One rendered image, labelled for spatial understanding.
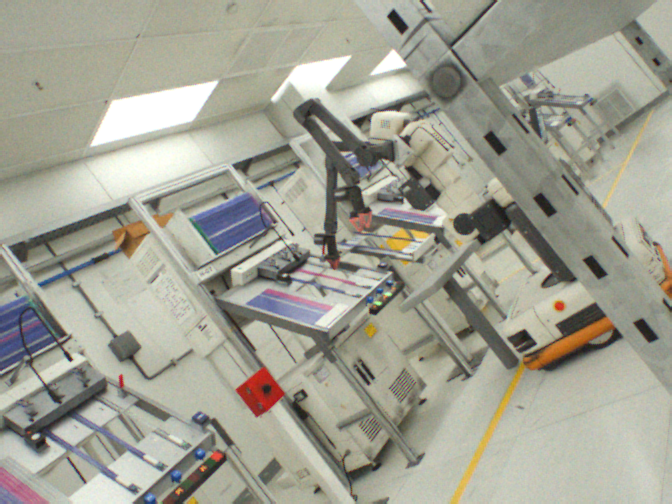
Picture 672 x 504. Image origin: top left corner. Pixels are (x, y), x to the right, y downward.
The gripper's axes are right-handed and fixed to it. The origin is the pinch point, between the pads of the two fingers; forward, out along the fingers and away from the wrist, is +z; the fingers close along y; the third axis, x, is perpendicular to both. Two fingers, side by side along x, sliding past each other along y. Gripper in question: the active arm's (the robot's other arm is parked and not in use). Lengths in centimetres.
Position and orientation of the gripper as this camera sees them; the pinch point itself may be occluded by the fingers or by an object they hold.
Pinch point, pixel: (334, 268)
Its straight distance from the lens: 319.0
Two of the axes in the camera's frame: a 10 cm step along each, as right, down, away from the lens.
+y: -5.2, 3.8, -7.7
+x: 8.5, 0.9, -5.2
